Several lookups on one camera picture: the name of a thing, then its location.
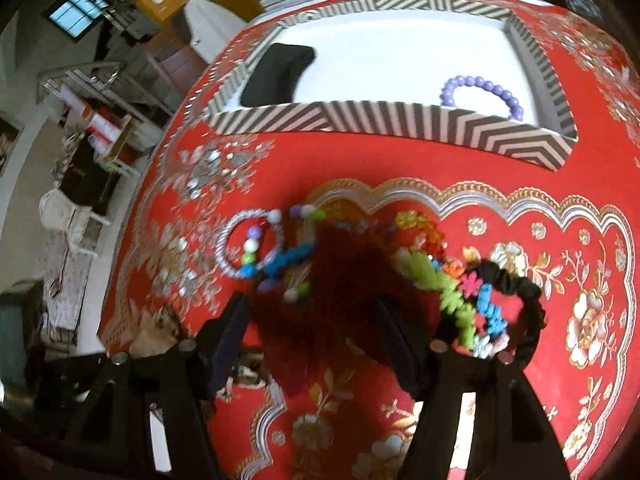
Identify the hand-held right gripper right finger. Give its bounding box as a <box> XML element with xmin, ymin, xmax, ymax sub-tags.
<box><xmin>372</xmin><ymin>296</ymin><xmax>573</xmax><ymax>480</ymax></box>

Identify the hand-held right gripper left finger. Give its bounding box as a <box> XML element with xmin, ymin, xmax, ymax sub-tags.
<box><xmin>50</xmin><ymin>291</ymin><xmax>252</xmax><ymax>480</ymax></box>

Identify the dark red fuzzy scrunchie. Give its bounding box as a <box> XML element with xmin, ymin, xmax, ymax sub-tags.
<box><xmin>249</xmin><ymin>219</ymin><xmax>402</xmax><ymax>397</ymax></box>

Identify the striped chevron box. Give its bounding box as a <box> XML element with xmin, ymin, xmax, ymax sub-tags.
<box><xmin>202</xmin><ymin>0</ymin><xmax>580</xmax><ymax>173</ymax></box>

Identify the silver twisted bangle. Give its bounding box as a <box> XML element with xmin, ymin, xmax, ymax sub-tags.
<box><xmin>216</xmin><ymin>208</ymin><xmax>292</xmax><ymax>279</ymax></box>

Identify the black scrunchie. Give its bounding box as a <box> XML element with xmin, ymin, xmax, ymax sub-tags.
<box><xmin>435</xmin><ymin>260</ymin><xmax>547</xmax><ymax>370</ymax></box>

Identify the red floral tablecloth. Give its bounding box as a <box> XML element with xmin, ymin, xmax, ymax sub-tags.
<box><xmin>97</xmin><ymin>0</ymin><xmax>640</xmax><ymax>480</ymax></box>

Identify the white chair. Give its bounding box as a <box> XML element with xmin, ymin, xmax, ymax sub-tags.
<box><xmin>39</xmin><ymin>189</ymin><xmax>112</xmax><ymax>259</ymax></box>

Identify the black cushion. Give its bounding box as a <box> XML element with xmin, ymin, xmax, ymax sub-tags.
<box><xmin>241</xmin><ymin>42</ymin><xmax>317</xmax><ymax>108</ymax></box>

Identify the metal rack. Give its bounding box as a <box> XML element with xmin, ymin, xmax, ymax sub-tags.
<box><xmin>37</xmin><ymin>60</ymin><xmax>172</xmax><ymax>128</ymax></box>

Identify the white covered furniture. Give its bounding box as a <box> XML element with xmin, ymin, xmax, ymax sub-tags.
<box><xmin>184</xmin><ymin>0</ymin><xmax>249</xmax><ymax>67</ymax></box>

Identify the window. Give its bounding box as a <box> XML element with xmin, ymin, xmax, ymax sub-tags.
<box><xmin>48</xmin><ymin>0</ymin><xmax>109</xmax><ymax>41</ymax></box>

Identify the green flower bead bracelet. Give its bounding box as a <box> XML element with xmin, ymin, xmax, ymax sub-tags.
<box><xmin>396</xmin><ymin>250</ymin><xmax>479</xmax><ymax>352</ymax></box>

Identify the multicolour round bead bracelet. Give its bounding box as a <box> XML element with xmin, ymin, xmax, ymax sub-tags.
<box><xmin>239</xmin><ymin>204</ymin><xmax>328</xmax><ymax>304</ymax></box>

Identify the multicolour flower bead bracelet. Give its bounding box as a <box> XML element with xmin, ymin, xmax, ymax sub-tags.
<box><xmin>442</xmin><ymin>257</ymin><xmax>512</xmax><ymax>359</ymax></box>

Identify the blue star bead bracelet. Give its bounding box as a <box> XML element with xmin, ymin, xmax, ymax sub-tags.
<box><xmin>240</xmin><ymin>241</ymin><xmax>319</xmax><ymax>282</ymax></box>

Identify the orange translucent flower bracelet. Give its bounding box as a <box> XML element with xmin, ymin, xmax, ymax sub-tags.
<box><xmin>320</xmin><ymin>204</ymin><xmax>447</xmax><ymax>262</ymax></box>

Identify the purple bead bracelet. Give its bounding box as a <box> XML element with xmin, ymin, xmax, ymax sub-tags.
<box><xmin>441</xmin><ymin>75</ymin><xmax>524</xmax><ymax>122</ymax></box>

